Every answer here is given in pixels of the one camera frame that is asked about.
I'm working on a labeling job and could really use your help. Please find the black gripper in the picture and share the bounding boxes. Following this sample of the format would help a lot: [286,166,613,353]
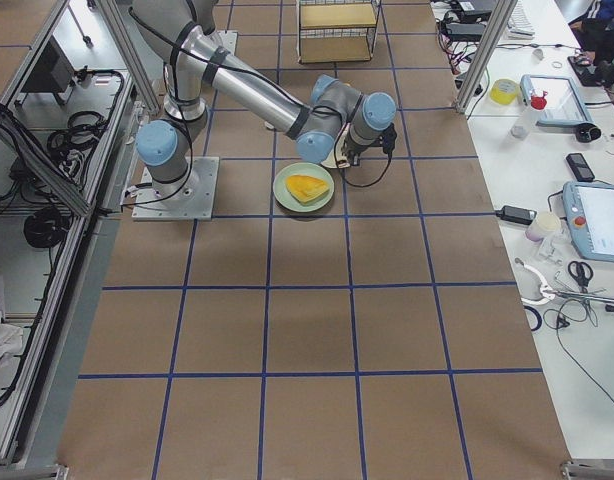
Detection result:
[339,140,368,167]

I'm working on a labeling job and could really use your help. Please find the white two-slot toaster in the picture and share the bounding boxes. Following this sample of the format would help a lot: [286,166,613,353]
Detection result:
[321,125,351,170]

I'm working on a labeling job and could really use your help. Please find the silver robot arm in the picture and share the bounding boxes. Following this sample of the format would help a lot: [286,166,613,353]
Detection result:
[129,1,397,164]

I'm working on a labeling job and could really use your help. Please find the toasted bread on plate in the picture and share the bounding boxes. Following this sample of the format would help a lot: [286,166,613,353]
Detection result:
[285,175,330,204]

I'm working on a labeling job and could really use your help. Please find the light green plate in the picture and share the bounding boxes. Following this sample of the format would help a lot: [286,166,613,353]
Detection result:
[273,162,334,212]

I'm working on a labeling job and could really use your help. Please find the yellow tape roll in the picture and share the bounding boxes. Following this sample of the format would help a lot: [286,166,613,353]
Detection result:
[489,78,519,105]

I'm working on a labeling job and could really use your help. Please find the black power adapter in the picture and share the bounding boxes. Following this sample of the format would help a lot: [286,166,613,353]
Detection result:
[495,205,537,225]

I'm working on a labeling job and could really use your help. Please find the red capped squeeze bottle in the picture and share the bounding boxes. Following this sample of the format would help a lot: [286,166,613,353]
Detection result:
[510,91,547,140]

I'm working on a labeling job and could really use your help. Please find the white paper cup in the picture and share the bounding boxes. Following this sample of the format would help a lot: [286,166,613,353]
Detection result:
[525,211,562,242]

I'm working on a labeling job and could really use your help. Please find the upper teach pendant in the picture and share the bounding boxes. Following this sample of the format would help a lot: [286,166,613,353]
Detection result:
[520,74,592,128]

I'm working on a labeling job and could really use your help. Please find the teach pendant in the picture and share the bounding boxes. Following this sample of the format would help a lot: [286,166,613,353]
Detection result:
[562,181,614,263]
[520,74,592,128]

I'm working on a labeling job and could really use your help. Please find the lower teach pendant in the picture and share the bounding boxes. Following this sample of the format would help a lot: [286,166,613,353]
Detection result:
[562,181,614,263]

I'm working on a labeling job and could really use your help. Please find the black scissors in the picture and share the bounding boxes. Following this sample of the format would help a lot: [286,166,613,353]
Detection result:
[567,260,594,293]

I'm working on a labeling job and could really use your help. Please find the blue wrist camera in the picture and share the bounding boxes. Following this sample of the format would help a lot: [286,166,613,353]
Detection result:
[381,123,397,157]

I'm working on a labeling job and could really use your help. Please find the wire and wood shelf box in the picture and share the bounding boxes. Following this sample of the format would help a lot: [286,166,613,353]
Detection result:
[296,0,379,65]

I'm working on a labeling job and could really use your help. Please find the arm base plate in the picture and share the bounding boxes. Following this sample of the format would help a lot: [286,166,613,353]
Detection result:
[209,30,238,65]
[130,156,220,221]

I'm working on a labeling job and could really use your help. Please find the aluminium frame post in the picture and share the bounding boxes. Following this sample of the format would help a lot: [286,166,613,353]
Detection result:
[454,0,517,113]

